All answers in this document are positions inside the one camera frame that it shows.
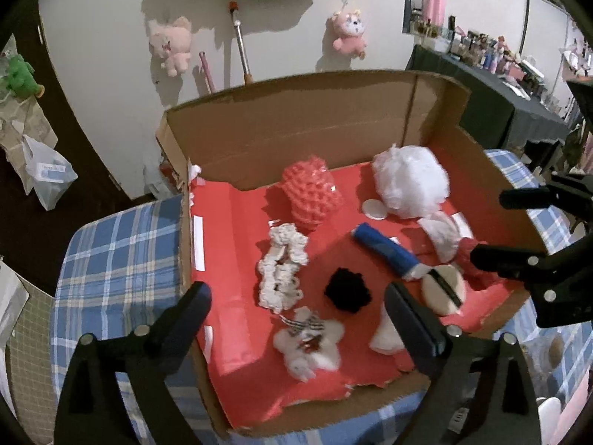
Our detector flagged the row of cosmetic bottles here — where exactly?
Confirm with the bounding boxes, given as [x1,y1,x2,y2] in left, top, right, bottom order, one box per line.
[410,14,570,112]

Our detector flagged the black fuzzy scrunchie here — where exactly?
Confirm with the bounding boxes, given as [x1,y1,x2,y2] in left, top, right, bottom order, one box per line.
[323,268,372,313]

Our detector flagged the green plush toy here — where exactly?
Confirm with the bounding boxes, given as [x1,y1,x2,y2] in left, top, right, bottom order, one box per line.
[4,55,42,98]

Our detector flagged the blue plaid blanket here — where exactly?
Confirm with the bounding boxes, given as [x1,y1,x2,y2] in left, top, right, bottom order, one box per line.
[49,148,593,445]

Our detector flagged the pink plush cat toy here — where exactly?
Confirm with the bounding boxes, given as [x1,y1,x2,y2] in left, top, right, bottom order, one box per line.
[331,0,369,59]

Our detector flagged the off-white cloth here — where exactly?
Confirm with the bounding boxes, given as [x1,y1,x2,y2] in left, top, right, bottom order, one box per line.
[418,211,464,263]

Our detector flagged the pale pink plush toy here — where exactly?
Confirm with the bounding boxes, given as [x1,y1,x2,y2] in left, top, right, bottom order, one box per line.
[147,16,193,77]

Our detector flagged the coral mesh bath pouf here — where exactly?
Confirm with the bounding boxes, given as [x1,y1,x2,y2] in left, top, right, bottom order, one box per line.
[282,156,344,233]

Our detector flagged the white soft cloth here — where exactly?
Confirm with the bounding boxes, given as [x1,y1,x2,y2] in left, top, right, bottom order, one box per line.
[369,308,408,357]

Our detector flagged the white mesh bath pouf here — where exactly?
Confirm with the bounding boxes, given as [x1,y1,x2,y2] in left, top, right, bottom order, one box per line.
[372,144,450,218]

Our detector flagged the translucent plastic bag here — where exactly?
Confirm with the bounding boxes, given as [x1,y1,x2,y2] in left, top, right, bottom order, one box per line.
[22,134,79,211]

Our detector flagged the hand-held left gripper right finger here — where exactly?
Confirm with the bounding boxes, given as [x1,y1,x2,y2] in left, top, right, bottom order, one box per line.
[384,282,543,445]

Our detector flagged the dark brown door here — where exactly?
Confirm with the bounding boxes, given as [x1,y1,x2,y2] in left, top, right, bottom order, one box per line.
[0,7,156,295]

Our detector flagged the blue and white tube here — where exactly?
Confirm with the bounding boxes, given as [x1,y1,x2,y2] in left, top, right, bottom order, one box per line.
[353,222,431,281]

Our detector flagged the white plush sheep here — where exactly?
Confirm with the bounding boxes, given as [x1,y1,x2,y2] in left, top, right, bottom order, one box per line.
[272,306,346,383]

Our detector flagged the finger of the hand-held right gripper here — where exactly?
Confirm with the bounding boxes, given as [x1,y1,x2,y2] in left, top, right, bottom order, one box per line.
[499,172,593,218]
[470,243,557,284]

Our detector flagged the beige powder puff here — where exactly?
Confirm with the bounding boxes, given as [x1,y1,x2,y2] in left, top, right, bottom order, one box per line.
[421,264,467,318]

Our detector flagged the pink rolled tube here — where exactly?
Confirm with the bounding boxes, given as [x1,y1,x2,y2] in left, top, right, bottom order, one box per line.
[199,51,216,93]

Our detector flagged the red lined cardboard box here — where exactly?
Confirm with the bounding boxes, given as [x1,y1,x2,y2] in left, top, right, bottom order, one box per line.
[155,70,552,439]

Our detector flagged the grid patterned mat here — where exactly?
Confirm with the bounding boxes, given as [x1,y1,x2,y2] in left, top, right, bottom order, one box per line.
[4,287,59,445]

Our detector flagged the red yarn ball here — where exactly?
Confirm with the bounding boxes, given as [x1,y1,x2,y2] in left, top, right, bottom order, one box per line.
[456,237,503,288]

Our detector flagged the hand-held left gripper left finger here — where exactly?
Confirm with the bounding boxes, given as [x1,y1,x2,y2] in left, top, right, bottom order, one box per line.
[53,280,213,445]

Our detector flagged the dark covered table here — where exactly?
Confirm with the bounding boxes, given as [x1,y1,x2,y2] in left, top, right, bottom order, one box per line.
[405,44,570,158]

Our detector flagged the cream crochet scrunchie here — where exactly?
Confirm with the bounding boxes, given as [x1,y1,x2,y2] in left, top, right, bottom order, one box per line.
[257,223,310,313]

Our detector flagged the hanging fabric organizer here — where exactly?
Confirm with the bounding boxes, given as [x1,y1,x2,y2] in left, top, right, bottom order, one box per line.
[0,34,59,195]

